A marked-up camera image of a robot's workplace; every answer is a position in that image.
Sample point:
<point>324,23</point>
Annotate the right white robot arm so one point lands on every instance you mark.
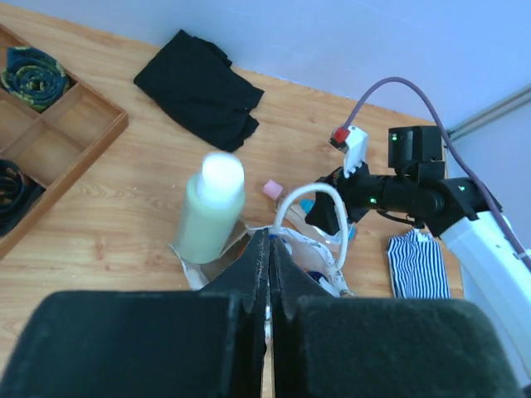
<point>463,214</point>

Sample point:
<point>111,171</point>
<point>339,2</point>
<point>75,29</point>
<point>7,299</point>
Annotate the blue striped folded cloth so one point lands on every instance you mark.
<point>417,268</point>

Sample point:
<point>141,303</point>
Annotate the black folded cloth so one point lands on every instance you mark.
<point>191,80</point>

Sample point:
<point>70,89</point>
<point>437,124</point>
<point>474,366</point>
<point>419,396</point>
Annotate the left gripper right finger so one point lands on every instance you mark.
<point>374,347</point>

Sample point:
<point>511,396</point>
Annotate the cream bottle white cap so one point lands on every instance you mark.
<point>214,199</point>

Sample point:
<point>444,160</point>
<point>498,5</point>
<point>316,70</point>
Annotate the printed canvas tote bag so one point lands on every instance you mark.
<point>308,248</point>

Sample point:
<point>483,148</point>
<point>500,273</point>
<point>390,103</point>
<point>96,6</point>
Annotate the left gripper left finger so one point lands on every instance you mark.
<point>205,343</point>

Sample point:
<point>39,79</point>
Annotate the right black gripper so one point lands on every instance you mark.
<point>397,198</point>

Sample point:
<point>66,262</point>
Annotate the blue cap bottle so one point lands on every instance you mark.
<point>306,205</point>

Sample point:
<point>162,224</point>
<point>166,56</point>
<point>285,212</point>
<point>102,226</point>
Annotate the wooden compartment tray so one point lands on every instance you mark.
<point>55,147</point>

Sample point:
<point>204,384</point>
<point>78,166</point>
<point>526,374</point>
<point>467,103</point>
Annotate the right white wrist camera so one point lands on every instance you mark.
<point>353,143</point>

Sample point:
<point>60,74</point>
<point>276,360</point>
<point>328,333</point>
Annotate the clear bottle pink cap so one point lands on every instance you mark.
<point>274,191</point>

